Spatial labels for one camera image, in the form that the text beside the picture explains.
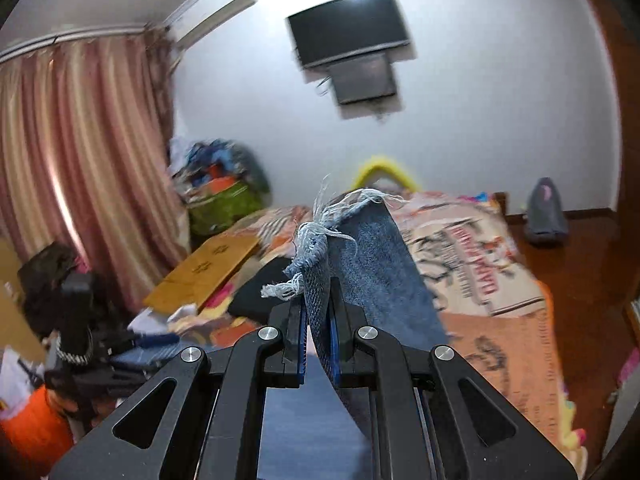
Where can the grey bag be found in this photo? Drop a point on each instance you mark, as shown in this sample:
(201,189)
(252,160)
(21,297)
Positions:
(545,215)

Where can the small black wall monitor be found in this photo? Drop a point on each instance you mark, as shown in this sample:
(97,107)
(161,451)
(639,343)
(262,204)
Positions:
(362,80)

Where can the orange cloth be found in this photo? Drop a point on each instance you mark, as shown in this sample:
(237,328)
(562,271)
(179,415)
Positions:
(35,425)

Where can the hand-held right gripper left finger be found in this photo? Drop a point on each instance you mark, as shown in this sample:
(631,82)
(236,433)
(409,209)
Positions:
(299,345)

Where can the yellow foam tube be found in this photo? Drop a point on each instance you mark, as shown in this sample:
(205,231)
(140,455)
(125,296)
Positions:
(382,165)

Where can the white crumpled cloth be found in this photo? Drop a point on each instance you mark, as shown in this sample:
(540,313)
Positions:
(165,317)

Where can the wooden folding lap table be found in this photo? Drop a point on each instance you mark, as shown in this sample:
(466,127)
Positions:
(205,270)

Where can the brown cardboard box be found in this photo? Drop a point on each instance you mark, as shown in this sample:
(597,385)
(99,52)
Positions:
(15,305)

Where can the printed blanket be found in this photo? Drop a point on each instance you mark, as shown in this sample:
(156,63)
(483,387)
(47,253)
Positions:
(475,270)

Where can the blue denim pants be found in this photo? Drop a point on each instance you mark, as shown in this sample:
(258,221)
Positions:
(370,260)

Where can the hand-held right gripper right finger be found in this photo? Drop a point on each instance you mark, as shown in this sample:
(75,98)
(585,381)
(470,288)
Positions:
(334,360)

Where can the striped pink curtain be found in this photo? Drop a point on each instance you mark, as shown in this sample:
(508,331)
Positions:
(85,160)

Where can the black wall television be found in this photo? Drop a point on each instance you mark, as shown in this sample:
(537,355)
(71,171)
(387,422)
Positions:
(350,25)

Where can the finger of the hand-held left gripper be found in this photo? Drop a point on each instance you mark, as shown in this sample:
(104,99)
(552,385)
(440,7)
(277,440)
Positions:
(157,341)
(130,377)

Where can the white curtain rail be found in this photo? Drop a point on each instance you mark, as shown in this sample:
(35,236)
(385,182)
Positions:
(65,40)

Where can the wooden bed post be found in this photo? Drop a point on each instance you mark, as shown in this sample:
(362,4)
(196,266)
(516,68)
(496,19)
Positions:
(500,202)

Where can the white air conditioner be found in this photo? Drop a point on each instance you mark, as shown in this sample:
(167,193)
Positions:
(215,15)

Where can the black folded cloth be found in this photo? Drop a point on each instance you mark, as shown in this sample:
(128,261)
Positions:
(255,295)

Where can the pile of colourful clothes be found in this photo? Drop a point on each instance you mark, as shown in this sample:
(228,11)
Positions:
(215,160)

